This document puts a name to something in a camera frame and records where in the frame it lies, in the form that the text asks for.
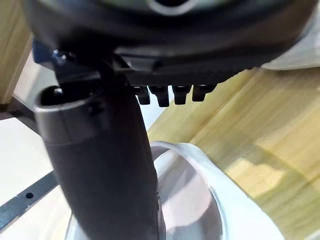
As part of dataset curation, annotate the bamboo shoe rack shelf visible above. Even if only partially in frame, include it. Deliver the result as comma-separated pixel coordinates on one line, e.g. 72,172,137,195
146,66,320,240

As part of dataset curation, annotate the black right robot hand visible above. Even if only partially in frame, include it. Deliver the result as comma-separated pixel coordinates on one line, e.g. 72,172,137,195
23,0,320,240

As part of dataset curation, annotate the bamboo rack side post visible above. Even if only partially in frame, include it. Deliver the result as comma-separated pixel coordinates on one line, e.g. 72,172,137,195
0,0,34,105

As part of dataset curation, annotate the black metal rack bar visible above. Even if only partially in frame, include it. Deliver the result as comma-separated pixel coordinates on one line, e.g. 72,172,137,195
0,171,59,227
0,96,38,127

